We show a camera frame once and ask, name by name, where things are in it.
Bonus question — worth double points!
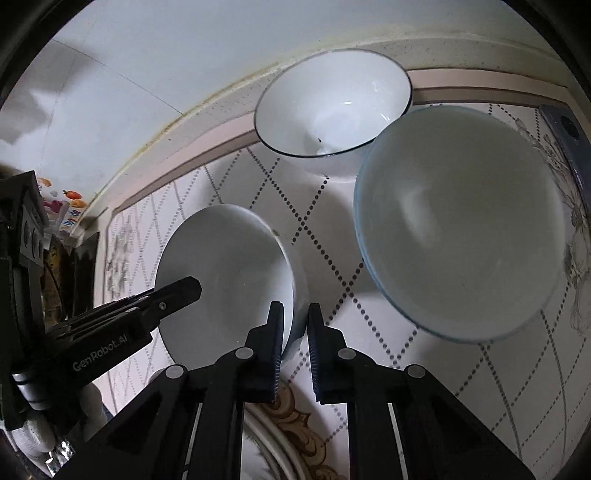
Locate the plain white bowl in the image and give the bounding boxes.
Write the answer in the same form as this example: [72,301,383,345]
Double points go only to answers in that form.
[155,204,310,369]

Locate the white bowl coloured dots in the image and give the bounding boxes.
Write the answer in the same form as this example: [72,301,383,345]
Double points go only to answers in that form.
[353,106,566,343]

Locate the white bowl dark rim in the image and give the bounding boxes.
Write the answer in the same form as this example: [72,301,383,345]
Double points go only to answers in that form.
[253,49,413,182]

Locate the white gloved left hand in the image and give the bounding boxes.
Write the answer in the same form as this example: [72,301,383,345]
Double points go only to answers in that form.
[7,383,108,466]

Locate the black gas stove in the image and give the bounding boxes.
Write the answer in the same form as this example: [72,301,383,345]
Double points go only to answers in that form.
[41,232,100,328]

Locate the blue smartphone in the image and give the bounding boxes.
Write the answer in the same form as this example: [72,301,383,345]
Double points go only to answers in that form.
[540,105,591,214]

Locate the colourful wall sticker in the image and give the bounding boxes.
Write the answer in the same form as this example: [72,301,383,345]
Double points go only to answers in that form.
[37,177,88,235]

